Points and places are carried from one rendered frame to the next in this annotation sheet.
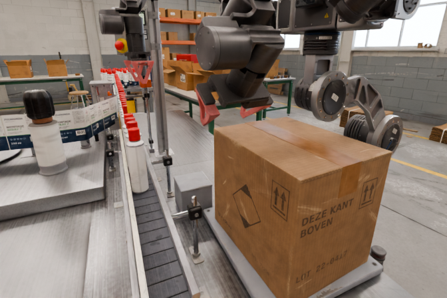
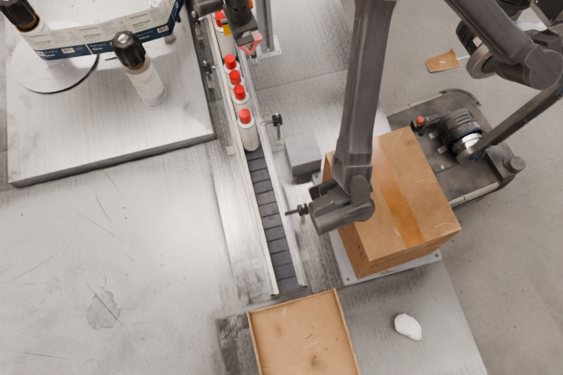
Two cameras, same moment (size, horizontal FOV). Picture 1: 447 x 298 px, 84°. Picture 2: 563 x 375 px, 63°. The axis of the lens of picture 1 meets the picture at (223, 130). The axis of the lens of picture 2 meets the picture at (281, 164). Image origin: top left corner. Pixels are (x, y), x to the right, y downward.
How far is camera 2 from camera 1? 0.92 m
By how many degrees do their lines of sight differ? 50
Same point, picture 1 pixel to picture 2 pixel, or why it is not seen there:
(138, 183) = (250, 146)
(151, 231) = (267, 203)
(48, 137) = (147, 79)
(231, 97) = not seen: hidden behind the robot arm
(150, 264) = (270, 237)
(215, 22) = (322, 211)
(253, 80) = not seen: hidden behind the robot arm
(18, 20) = not seen: outside the picture
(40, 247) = (181, 196)
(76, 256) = (212, 209)
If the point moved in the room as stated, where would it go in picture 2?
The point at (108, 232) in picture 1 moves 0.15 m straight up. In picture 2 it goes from (229, 187) to (222, 169)
